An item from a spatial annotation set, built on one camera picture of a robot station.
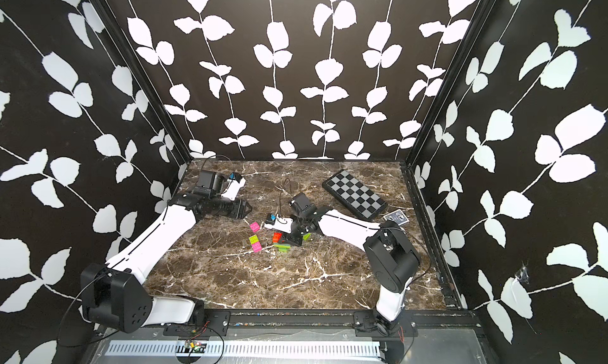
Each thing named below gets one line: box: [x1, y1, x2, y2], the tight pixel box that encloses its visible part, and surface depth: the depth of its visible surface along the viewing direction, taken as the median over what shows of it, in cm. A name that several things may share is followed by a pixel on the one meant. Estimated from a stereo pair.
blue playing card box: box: [382, 208, 410, 226], surface depth 100 cm
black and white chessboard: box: [322, 169, 388, 221], surface depth 106 cm
